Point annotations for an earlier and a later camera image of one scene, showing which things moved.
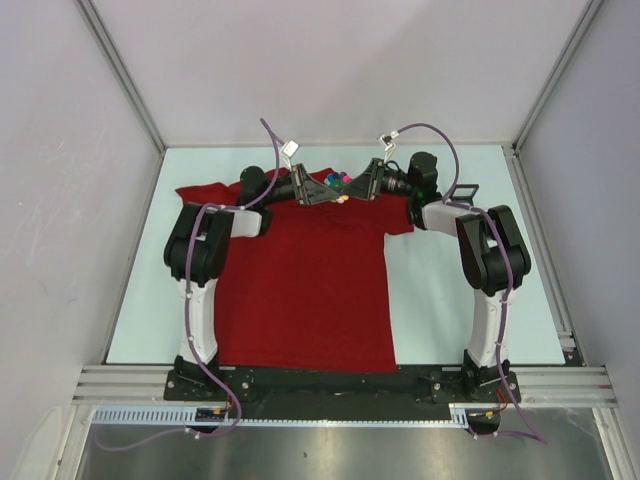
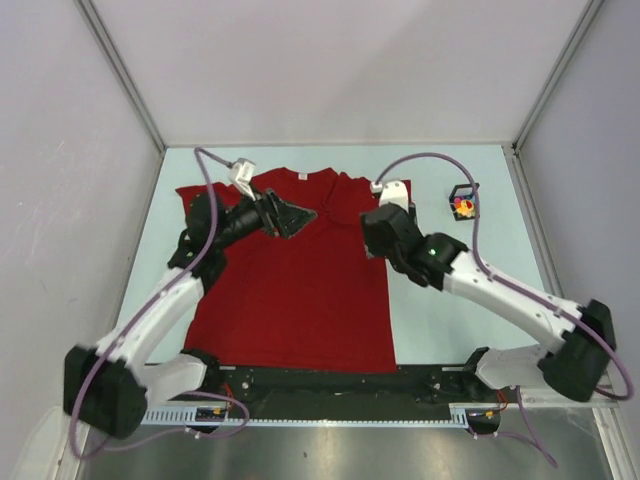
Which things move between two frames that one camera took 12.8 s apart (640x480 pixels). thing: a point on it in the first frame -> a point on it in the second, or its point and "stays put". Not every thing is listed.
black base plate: [342, 386] stays put
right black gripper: [367, 185] -> [372, 248]
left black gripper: [310, 191] -> [283, 218]
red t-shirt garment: [312, 294] stays put
